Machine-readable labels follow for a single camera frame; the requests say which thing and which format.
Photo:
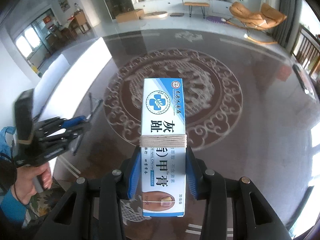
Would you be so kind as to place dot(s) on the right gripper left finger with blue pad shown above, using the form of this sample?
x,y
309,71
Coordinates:
x,y
71,218

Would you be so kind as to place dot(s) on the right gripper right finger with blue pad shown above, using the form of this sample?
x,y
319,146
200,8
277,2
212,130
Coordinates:
x,y
253,216

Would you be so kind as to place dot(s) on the cardboard box on floor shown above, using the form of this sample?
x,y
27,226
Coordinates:
x,y
130,16

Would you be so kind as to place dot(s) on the person's left hand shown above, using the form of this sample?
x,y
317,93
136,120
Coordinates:
x,y
24,188

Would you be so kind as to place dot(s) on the dark wooden dining chair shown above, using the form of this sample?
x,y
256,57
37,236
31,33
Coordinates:
x,y
306,51

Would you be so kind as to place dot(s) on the blue white nail cream box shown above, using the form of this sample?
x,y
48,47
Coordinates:
x,y
163,144

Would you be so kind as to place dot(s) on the blue sleeve forearm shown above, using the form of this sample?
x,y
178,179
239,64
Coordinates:
x,y
14,211

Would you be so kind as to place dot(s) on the white tv cabinet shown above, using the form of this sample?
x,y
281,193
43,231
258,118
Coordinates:
x,y
214,7

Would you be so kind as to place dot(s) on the wooden bench with metal legs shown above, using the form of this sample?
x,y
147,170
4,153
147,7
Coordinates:
x,y
201,5

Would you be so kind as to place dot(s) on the orange rocking lounge chair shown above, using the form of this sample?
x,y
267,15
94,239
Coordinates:
x,y
263,20

